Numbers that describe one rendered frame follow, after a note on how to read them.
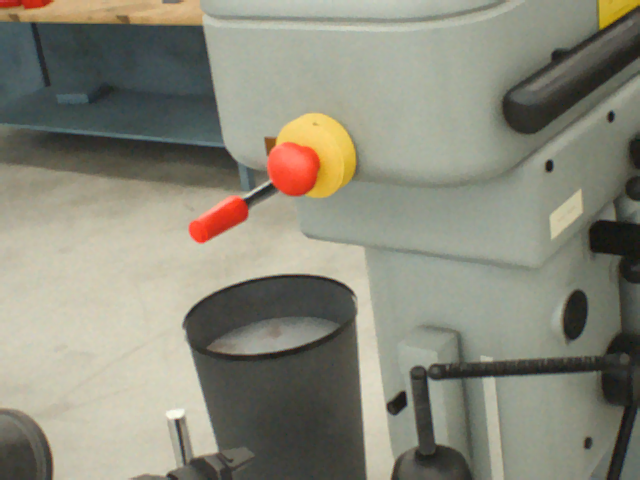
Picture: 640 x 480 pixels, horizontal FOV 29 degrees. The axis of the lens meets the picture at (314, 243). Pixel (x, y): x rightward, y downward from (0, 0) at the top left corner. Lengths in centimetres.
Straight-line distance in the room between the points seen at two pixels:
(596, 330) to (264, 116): 39
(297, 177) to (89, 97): 644
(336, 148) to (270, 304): 269
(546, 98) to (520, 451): 39
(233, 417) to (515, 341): 224
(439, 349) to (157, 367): 352
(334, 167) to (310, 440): 242
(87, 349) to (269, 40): 393
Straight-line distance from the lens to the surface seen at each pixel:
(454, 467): 100
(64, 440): 423
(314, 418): 325
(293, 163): 87
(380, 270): 111
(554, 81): 87
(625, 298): 123
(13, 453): 109
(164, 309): 498
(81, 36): 771
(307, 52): 90
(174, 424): 154
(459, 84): 86
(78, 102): 732
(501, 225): 98
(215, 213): 97
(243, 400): 322
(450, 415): 110
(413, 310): 110
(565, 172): 100
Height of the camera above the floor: 205
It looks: 23 degrees down
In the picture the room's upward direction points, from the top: 9 degrees counter-clockwise
